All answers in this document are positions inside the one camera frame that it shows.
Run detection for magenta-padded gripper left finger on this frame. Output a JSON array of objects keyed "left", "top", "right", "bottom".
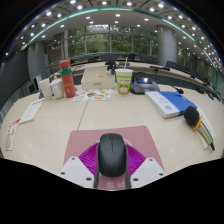
[{"left": 59, "top": 142, "right": 101, "bottom": 190}]

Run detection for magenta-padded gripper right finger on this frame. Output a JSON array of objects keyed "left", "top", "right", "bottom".
[{"left": 124, "top": 143, "right": 167, "bottom": 190}]

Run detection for black computer mouse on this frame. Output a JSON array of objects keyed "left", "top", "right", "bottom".
[{"left": 96, "top": 133, "right": 129, "bottom": 178}]

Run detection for pink mouse pad with drawing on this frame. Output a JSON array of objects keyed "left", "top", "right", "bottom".
[{"left": 63, "top": 125, "right": 165, "bottom": 191}]

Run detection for black handheld microphone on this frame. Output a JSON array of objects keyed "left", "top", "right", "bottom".
[{"left": 183, "top": 105, "right": 216, "bottom": 152}]

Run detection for blue and white book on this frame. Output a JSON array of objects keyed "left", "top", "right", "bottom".
[{"left": 144, "top": 90, "right": 198, "bottom": 120}]

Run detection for red and white fan booklet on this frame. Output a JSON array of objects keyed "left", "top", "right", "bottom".
[{"left": 4, "top": 117, "right": 22, "bottom": 152}]

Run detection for white printed paper document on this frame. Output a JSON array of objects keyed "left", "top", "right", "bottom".
[{"left": 19, "top": 98, "right": 45, "bottom": 125}]

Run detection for colourful printed leaflet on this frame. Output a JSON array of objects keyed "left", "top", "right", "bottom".
[{"left": 72, "top": 88, "right": 112, "bottom": 102}]

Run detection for white lidded ceramic mug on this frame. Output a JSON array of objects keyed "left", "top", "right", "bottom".
[{"left": 49, "top": 77, "right": 65, "bottom": 100}]

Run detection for dark grey conference phone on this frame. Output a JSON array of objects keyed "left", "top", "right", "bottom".
[{"left": 129, "top": 72, "right": 161, "bottom": 95}]

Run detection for white paper cup stack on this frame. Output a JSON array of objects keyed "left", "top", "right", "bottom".
[{"left": 38, "top": 78, "right": 54, "bottom": 102}]

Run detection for black gooseneck desk microphone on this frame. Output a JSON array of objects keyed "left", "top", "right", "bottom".
[{"left": 173, "top": 85, "right": 185, "bottom": 95}]

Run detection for red thermos bottle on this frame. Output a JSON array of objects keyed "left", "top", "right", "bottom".
[{"left": 59, "top": 59, "right": 77, "bottom": 99}]

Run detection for green and white drink cup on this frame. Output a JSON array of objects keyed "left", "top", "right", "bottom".
[{"left": 114, "top": 56, "right": 134, "bottom": 96}]

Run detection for white cardboard box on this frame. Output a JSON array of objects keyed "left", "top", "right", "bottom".
[{"left": 80, "top": 68, "right": 117, "bottom": 91}]

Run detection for white upright floor appliance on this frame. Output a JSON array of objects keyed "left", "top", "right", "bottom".
[{"left": 33, "top": 74, "right": 43, "bottom": 91}]

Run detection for black office chairs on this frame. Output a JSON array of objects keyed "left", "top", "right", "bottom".
[{"left": 71, "top": 53, "right": 222, "bottom": 101}]

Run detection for ceiling lights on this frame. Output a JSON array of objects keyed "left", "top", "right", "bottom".
[{"left": 3, "top": 0, "right": 221, "bottom": 68}]

